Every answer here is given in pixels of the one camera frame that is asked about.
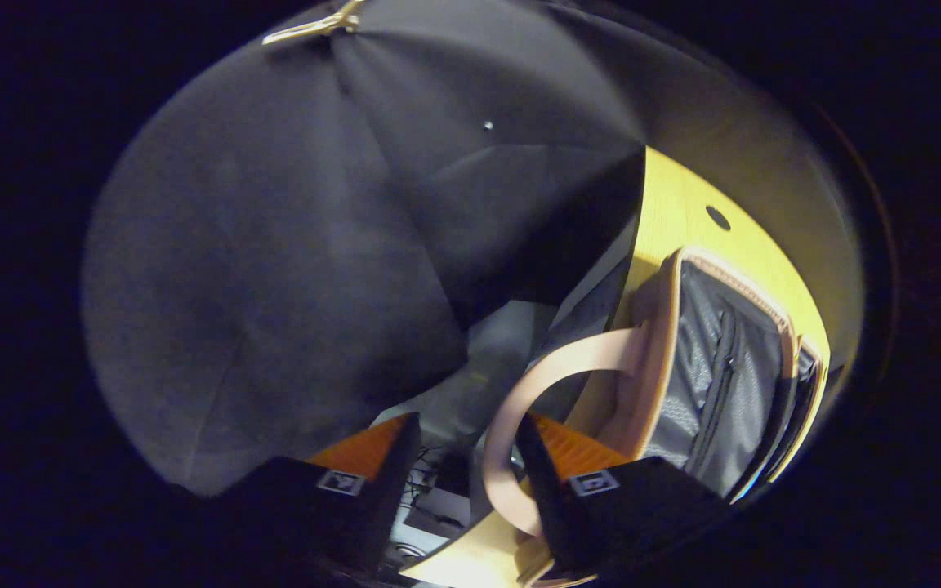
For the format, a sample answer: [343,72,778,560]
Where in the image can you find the tangled black cables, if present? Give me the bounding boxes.
[401,445,448,514]

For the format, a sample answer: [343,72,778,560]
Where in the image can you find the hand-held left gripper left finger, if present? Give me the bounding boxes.
[191,412,423,574]

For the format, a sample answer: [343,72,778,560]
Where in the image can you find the black backdrop cloth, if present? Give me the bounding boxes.
[83,0,865,499]

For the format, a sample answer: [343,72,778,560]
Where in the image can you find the pink suitcase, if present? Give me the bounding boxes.
[483,245,832,588]

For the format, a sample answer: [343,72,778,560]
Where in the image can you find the white clip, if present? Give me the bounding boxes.
[262,0,367,47]

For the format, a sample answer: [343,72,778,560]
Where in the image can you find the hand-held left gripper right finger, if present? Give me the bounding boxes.
[515,414,733,577]

